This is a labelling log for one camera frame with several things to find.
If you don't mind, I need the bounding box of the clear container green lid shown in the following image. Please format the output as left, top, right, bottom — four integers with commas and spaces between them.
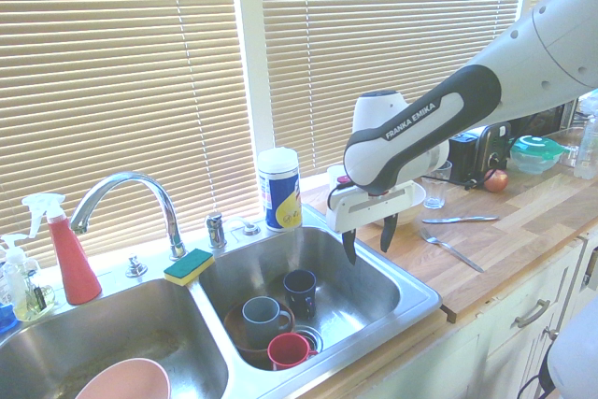
508, 135, 572, 177

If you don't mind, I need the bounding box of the blue plastic item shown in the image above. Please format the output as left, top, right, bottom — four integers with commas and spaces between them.
0, 303, 18, 335

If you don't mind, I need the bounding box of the chrome side sprayer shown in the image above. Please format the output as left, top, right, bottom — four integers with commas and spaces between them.
124, 253, 149, 278

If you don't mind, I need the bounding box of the metal drain strainer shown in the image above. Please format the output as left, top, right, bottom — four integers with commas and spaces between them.
293, 323, 324, 354

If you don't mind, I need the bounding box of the black and silver toaster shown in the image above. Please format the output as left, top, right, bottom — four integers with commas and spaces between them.
447, 121, 513, 185

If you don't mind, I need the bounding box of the stainless steel double sink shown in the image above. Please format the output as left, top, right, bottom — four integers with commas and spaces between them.
0, 214, 444, 399

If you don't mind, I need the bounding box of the cream base cabinet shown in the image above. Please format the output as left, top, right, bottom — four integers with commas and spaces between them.
326, 230, 598, 399

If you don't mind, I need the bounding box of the navy blue mug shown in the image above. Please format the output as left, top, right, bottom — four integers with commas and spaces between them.
282, 269, 318, 321

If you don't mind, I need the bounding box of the red apple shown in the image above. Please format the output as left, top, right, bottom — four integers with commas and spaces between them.
482, 168, 509, 193

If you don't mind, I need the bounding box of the dark microwave oven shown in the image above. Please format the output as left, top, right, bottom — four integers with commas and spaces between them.
502, 100, 580, 143

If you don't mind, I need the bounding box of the red spray bottle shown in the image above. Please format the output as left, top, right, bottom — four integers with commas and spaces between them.
21, 192, 103, 306

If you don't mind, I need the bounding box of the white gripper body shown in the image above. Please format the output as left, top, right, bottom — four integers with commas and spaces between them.
325, 180, 420, 234

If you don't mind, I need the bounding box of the clear pump soap bottle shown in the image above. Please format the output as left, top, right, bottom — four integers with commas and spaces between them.
0, 233, 30, 314

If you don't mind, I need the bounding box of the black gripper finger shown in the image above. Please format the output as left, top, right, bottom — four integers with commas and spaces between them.
379, 213, 400, 254
341, 228, 359, 266

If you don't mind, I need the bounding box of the silver table knife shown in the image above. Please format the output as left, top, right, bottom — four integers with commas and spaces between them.
421, 215, 501, 225

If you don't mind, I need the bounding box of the clear bottle yellow liquid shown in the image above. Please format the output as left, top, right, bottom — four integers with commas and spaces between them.
13, 271, 56, 323

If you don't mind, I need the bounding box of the brown wooden bowl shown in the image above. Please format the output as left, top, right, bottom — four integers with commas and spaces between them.
222, 298, 296, 370

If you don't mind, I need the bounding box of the grey mug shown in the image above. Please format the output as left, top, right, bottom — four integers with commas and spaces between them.
241, 296, 293, 349

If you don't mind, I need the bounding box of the clear plastic water bottle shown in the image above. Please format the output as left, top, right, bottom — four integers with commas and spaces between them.
575, 113, 598, 180

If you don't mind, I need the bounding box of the wide beige window blind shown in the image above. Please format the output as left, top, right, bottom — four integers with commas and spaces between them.
0, 0, 261, 269

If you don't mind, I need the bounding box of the clear drinking glass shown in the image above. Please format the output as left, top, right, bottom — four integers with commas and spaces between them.
421, 160, 453, 210

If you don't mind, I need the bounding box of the red mug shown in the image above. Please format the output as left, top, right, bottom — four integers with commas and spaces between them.
266, 332, 319, 371

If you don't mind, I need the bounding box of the chrome gooseneck faucet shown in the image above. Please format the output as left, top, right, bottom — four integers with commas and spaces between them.
68, 171, 189, 261

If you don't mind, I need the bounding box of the green and yellow sponge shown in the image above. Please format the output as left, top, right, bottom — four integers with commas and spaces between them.
163, 248, 216, 287

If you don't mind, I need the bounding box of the pink plastic bowl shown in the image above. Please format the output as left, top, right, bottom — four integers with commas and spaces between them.
74, 357, 172, 399

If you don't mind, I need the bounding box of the Lysol wipes canister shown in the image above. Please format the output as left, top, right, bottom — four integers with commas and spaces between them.
257, 147, 304, 233

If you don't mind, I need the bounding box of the white sink soap dispenser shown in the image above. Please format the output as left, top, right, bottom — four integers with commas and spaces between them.
226, 216, 265, 237

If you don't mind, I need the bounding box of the silver metal fork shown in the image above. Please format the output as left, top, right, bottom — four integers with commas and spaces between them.
419, 227, 486, 274

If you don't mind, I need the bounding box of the brass cabinet drawer handle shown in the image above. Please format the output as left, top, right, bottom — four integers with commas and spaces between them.
515, 298, 551, 329

